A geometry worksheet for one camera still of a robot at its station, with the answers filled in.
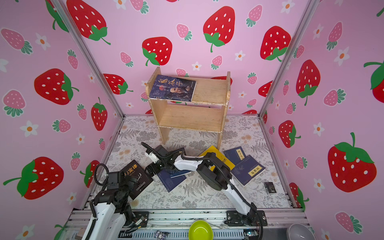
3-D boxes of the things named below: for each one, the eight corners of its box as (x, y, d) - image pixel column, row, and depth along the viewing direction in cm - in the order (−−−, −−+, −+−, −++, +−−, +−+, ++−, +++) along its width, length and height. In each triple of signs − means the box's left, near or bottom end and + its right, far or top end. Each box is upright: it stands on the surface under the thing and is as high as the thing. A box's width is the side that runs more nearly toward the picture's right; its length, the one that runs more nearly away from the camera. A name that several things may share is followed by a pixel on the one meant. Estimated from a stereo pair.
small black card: (268, 193, 84) (269, 191, 82) (265, 183, 88) (266, 182, 86) (274, 193, 84) (276, 191, 82) (271, 183, 88) (273, 182, 86)
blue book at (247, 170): (243, 188, 86) (244, 186, 83) (228, 171, 93) (229, 169, 90) (264, 170, 93) (265, 168, 90) (249, 156, 100) (250, 153, 97)
